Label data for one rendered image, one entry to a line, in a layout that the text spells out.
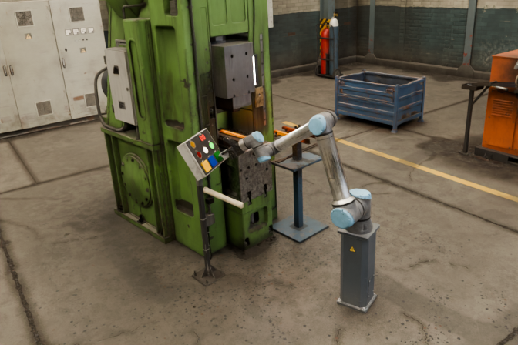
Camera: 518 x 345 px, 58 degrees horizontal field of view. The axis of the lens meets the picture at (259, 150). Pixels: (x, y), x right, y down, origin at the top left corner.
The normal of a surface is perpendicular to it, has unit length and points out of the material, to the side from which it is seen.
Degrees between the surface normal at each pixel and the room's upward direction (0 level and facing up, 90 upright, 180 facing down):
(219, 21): 90
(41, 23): 90
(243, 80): 90
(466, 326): 0
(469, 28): 90
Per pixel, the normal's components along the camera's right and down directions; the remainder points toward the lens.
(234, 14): 0.70, 0.21
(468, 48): -0.82, 0.24
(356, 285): -0.57, 0.31
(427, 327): -0.05, -0.94
